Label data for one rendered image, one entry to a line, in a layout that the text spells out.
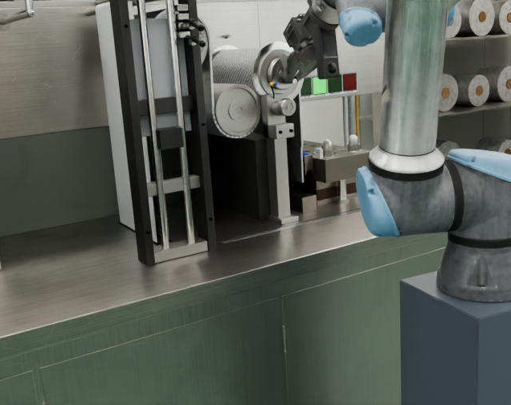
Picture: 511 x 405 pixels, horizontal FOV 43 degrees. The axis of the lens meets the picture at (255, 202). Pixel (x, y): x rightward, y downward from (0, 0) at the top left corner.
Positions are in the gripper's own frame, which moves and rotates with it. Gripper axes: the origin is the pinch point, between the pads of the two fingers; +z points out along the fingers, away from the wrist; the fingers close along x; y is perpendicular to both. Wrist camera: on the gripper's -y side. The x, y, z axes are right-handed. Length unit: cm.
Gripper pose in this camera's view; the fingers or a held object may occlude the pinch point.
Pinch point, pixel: (292, 81)
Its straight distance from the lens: 155.7
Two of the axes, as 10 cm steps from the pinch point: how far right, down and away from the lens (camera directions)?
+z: -3.5, 4.9, 7.9
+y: -3.8, -8.5, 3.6
